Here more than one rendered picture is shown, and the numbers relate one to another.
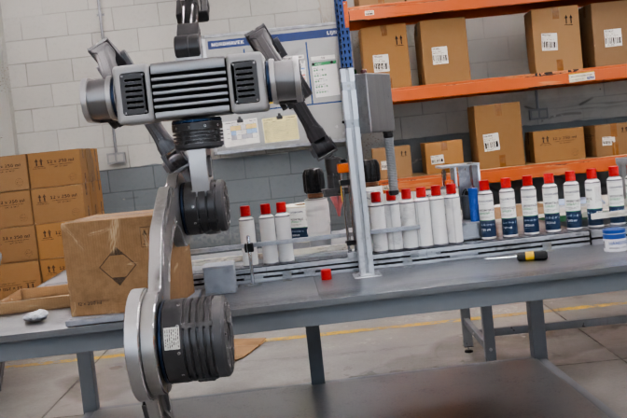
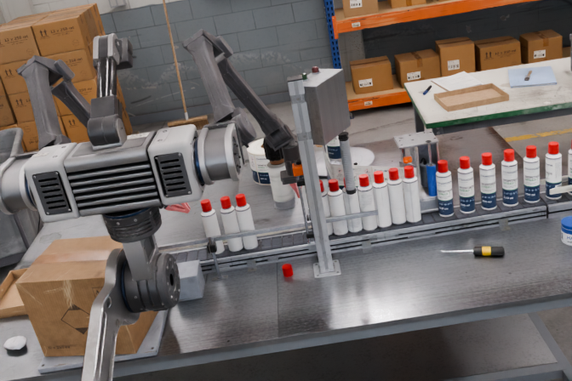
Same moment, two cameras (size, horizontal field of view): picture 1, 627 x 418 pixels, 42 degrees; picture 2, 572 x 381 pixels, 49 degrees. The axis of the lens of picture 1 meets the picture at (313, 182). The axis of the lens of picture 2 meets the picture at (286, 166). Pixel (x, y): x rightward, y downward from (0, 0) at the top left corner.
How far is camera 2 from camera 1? 1.12 m
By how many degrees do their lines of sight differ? 21
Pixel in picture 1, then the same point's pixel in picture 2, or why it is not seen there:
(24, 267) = not seen: hidden behind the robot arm
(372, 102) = (324, 113)
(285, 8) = not seen: outside the picture
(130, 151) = not seen: outside the picture
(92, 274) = (55, 325)
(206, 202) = (149, 291)
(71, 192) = (77, 57)
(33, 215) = not seen: hidden behind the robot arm
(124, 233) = (78, 292)
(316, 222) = (279, 187)
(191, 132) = (122, 229)
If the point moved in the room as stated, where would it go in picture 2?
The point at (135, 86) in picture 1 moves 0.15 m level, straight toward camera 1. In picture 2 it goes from (52, 184) to (41, 213)
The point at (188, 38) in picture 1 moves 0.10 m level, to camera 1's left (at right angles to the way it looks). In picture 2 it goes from (102, 125) to (61, 132)
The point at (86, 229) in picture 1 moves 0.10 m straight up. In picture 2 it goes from (40, 287) to (29, 258)
